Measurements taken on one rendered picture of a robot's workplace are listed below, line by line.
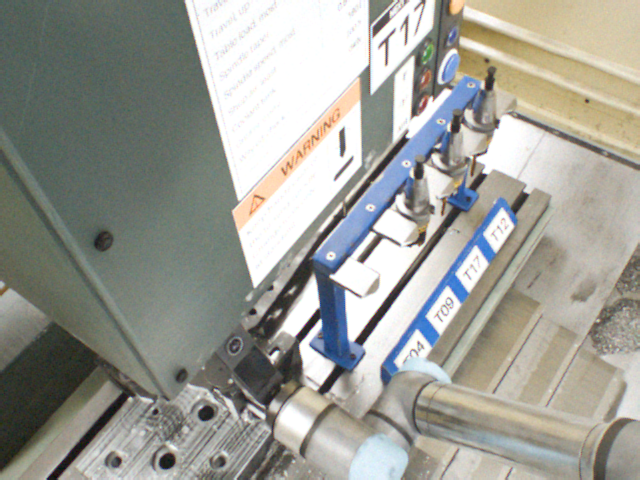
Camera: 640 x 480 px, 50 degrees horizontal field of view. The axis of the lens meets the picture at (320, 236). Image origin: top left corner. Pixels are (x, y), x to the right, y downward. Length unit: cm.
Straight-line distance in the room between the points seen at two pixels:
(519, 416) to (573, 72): 97
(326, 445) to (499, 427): 20
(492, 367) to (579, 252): 35
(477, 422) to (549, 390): 68
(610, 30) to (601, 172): 35
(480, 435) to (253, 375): 27
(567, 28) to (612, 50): 10
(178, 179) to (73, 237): 8
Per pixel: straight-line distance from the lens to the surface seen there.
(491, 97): 119
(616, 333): 171
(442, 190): 113
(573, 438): 78
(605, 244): 168
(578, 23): 155
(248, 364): 83
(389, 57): 59
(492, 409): 85
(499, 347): 153
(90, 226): 38
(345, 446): 82
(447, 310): 134
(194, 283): 49
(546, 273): 166
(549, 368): 155
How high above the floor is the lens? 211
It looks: 56 degrees down
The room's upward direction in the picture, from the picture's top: 6 degrees counter-clockwise
